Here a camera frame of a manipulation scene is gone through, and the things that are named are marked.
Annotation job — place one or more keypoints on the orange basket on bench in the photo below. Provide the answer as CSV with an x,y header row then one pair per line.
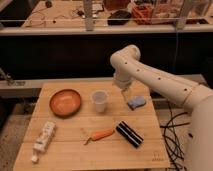
x,y
142,14

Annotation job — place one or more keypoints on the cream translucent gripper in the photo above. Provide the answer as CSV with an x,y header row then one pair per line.
x,y
126,93

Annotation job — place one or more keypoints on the grey metal post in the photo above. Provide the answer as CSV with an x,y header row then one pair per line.
x,y
87,4
185,9

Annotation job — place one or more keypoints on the white toothpaste tube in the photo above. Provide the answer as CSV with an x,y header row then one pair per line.
x,y
43,140

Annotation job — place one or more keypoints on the blue sponge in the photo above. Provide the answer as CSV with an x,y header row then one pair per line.
x,y
136,102

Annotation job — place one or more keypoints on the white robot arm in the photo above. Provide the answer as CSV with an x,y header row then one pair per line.
x,y
194,97

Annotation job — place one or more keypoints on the orange toy carrot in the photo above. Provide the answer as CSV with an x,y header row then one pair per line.
x,y
99,135

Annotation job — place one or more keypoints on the orange wooden bowl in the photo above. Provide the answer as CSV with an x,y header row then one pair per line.
x,y
65,103

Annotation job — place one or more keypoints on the black object on bench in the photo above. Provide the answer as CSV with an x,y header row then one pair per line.
x,y
119,17

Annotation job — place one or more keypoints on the black white striped block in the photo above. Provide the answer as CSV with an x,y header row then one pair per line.
x,y
129,134

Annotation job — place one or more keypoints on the white plastic cup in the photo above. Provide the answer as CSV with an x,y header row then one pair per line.
x,y
99,99

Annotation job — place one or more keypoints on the grey metal post right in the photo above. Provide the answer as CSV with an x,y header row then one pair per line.
x,y
185,9

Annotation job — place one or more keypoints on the grey metal clamp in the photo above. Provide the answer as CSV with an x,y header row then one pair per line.
x,y
9,80

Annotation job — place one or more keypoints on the grey metal post left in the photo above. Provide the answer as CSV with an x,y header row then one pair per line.
x,y
87,4

